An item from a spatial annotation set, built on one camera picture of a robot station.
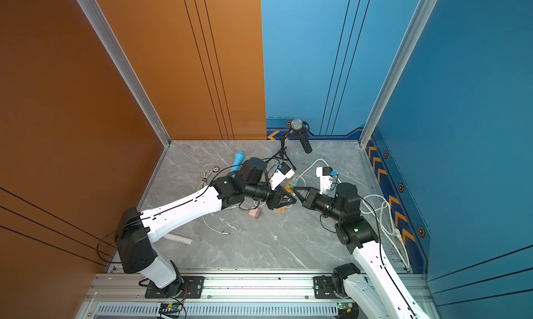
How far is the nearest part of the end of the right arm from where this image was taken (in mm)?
605

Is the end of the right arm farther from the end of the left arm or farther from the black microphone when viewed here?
the black microphone

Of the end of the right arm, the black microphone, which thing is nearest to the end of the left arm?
the end of the right arm
